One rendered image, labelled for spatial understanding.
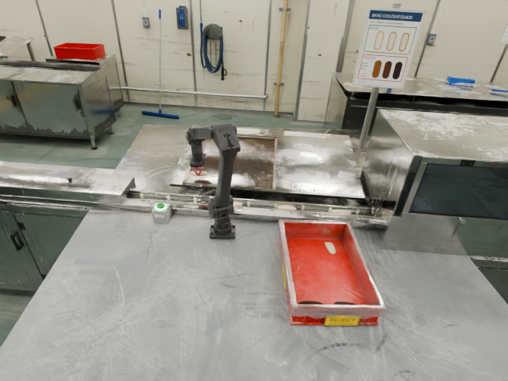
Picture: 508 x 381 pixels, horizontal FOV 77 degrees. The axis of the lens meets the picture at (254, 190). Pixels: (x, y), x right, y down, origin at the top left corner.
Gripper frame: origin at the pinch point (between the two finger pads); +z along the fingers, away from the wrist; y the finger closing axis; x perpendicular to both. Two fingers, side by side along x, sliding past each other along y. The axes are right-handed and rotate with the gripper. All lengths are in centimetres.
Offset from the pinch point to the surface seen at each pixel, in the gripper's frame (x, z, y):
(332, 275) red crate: 69, 3, 54
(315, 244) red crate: 63, 6, 36
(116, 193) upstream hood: -35.3, -1.4, 24.1
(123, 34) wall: -200, 45, -346
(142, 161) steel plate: -44, 17, -25
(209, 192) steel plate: 5.2, 12.0, 2.5
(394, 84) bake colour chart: 112, -24, -78
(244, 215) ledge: 28.0, 5.4, 23.4
